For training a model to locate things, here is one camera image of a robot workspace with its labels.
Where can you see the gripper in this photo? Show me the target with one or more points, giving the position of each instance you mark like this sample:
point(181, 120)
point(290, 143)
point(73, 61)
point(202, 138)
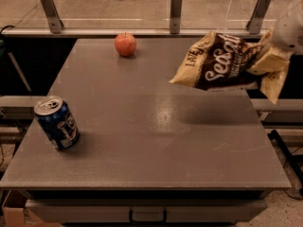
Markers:
point(289, 32)

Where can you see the brown Late July chip bag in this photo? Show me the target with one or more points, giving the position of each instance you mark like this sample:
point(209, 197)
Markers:
point(219, 62)

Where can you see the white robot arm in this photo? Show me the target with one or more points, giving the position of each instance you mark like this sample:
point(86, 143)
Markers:
point(280, 42)

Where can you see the red apple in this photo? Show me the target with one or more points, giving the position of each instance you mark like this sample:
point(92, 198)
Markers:
point(125, 44)

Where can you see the clear barrier panel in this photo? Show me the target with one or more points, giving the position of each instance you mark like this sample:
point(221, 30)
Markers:
point(129, 14)

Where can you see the blue soda can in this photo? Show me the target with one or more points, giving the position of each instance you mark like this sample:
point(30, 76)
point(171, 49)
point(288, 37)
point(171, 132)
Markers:
point(56, 120)

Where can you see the grey table drawer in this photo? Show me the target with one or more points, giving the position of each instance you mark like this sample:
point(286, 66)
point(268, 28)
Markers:
point(117, 211)

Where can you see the cardboard box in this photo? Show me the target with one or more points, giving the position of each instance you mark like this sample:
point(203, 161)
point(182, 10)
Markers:
point(16, 214)

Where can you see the right metal barrier bracket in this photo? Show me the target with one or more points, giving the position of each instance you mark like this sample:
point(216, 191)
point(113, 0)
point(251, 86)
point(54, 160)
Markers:
point(255, 23)

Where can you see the metal barrier bracket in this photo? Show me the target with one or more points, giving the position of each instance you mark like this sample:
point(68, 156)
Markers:
point(53, 19)
point(255, 23)
point(175, 16)

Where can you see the middle metal barrier bracket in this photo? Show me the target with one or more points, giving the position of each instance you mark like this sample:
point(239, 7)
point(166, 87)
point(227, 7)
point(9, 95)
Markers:
point(175, 16)

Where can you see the black drawer handle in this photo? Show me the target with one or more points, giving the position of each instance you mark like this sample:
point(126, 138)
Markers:
point(147, 216)

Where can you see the left metal barrier bracket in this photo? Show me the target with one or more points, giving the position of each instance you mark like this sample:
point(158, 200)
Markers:
point(53, 19)

